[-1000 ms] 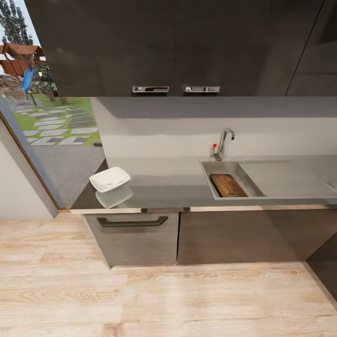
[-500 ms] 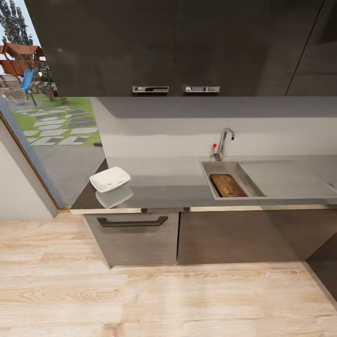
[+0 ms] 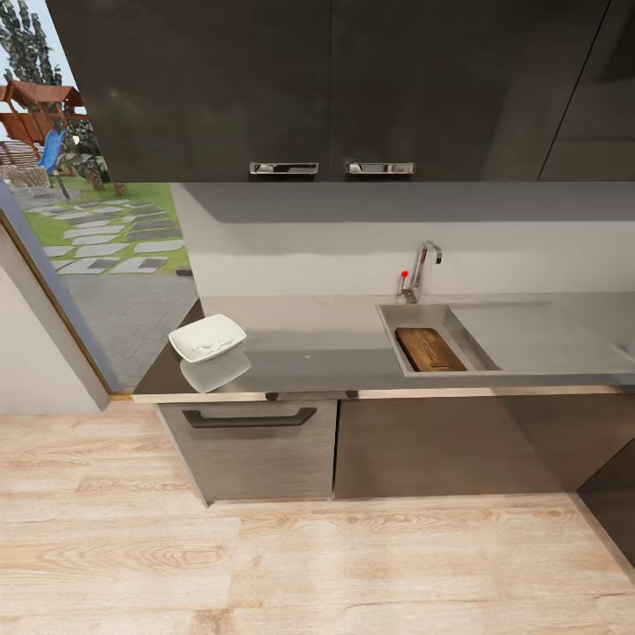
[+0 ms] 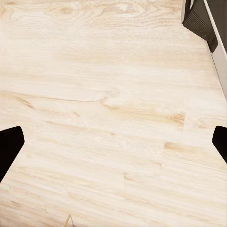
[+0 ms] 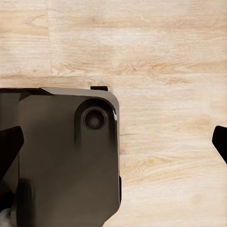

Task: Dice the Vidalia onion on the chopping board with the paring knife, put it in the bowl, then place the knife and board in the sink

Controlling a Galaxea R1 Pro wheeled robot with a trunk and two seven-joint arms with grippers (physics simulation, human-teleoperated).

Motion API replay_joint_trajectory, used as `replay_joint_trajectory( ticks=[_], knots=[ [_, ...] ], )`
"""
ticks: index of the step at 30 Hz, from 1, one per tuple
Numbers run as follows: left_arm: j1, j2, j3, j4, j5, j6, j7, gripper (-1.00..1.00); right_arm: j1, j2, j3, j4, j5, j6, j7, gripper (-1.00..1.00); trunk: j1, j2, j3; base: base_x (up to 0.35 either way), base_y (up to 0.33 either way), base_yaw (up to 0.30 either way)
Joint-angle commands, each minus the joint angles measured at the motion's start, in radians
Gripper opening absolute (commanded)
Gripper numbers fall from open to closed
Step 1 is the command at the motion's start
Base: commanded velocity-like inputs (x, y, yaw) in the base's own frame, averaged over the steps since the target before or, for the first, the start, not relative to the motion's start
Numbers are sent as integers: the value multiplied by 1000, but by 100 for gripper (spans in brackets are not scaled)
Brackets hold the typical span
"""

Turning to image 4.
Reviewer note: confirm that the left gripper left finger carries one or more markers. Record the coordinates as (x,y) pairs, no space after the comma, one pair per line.
(11,142)

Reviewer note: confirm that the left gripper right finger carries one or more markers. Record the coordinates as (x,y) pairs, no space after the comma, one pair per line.
(220,141)

